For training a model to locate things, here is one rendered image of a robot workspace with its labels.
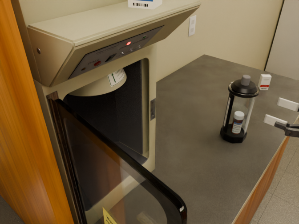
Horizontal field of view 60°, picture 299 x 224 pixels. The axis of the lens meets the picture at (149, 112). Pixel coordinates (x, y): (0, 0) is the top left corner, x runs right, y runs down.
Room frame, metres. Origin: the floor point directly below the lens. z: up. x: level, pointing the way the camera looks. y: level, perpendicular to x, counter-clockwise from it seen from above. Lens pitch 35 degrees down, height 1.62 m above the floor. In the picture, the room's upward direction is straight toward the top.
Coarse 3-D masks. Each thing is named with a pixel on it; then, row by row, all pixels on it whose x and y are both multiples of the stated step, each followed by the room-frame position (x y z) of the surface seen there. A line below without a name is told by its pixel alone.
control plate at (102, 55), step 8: (144, 32) 0.46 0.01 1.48; (152, 32) 0.49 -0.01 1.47; (128, 40) 0.43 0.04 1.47; (136, 40) 0.47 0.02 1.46; (144, 40) 0.50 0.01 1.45; (104, 48) 0.39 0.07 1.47; (112, 48) 0.41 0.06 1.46; (120, 48) 0.44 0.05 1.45; (128, 48) 0.48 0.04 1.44; (136, 48) 0.52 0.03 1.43; (88, 56) 0.37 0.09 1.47; (96, 56) 0.39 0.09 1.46; (104, 56) 0.42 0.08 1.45; (120, 56) 0.49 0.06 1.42; (80, 64) 0.38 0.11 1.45; (88, 64) 0.40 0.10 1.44; (80, 72) 0.41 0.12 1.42
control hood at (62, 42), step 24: (168, 0) 0.56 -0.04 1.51; (192, 0) 0.56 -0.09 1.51; (48, 24) 0.39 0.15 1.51; (72, 24) 0.39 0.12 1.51; (96, 24) 0.39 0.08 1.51; (120, 24) 0.39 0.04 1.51; (144, 24) 0.43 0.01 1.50; (168, 24) 0.52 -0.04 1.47; (48, 48) 0.36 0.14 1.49; (72, 48) 0.32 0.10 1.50; (96, 48) 0.37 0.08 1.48; (48, 72) 0.37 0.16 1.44; (72, 72) 0.38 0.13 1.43
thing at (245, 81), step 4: (244, 76) 0.82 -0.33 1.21; (248, 76) 0.82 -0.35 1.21; (236, 80) 0.84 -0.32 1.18; (240, 80) 0.84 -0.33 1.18; (244, 80) 0.81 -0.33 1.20; (248, 80) 0.81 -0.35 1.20; (232, 84) 0.83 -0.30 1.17; (236, 84) 0.81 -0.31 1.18; (240, 84) 0.81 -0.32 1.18; (244, 84) 0.81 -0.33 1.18; (248, 84) 0.81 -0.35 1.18; (252, 84) 0.81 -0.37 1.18; (236, 88) 0.80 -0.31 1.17; (240, 88) 0.79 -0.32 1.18; (244, 88) 0.78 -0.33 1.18; (248, 88) 0.78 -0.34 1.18; (252, 88) 0.79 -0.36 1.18; (256, 88) 0.80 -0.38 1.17; (240, 92) 0.78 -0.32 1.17; (244, 92) 0.78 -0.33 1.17; (248, 92) 0.77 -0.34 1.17; (252, 92) 0.78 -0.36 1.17
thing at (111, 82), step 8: (120, 72) 0.58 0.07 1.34; (96, 80) 0.52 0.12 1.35; (104, 80) 0.53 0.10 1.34; (112, 80) 0.54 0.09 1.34; (120, 80) 0.56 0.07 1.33; (80, 88) 0.51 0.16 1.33; (88, 88) 0.51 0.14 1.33; (96, 88) 0.52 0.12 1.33; (104, 88) 0.52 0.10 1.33; (112, 88) 0.53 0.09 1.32
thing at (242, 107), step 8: (232, 88) 0.81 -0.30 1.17; (240, 104) 0.78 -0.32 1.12; (248, 104) 0.77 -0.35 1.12; (232, 112) 0.79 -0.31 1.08; (240, 112) 0.77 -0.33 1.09; (248, 112) 0.78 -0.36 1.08; (232, 120) 0.78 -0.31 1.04; (240, 120) 0.77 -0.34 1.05; (248, 120) 0.79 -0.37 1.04; (232, 128) 0.78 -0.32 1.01; (240, 128) 0.77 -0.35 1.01; (232, 136) 0.78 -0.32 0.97; (240, 136) 0.78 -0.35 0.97
